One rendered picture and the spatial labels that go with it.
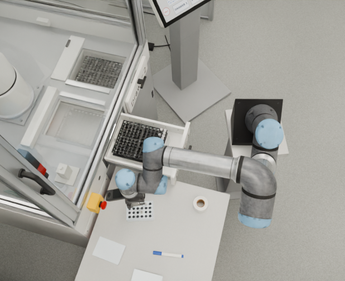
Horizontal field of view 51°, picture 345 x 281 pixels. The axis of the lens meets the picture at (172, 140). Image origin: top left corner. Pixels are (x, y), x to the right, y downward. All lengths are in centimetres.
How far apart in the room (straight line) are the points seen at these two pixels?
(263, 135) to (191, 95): 133
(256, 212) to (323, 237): 141
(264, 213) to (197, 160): 29
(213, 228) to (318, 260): 105
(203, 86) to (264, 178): 174
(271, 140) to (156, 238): 68
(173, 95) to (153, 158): 158
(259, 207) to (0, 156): 80
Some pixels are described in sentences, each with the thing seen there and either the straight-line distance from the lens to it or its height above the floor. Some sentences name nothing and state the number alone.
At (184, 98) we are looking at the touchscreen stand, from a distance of 283.
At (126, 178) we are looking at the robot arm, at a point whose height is 119.
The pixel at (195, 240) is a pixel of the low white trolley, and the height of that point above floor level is 76.
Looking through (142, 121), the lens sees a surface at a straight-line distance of 180.
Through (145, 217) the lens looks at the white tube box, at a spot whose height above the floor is 77.
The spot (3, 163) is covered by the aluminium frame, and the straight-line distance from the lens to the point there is 100.
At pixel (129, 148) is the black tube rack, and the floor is 90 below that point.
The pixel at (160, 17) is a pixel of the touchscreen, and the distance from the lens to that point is 200.
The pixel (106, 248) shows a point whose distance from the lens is 174.
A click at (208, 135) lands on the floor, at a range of 273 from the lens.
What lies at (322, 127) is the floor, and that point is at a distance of 293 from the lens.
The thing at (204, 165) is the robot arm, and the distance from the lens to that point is 126.
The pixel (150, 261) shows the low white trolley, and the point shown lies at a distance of 172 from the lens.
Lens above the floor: 246
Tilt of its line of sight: 65 degrees down
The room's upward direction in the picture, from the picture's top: 5 degrees counter-clockwise
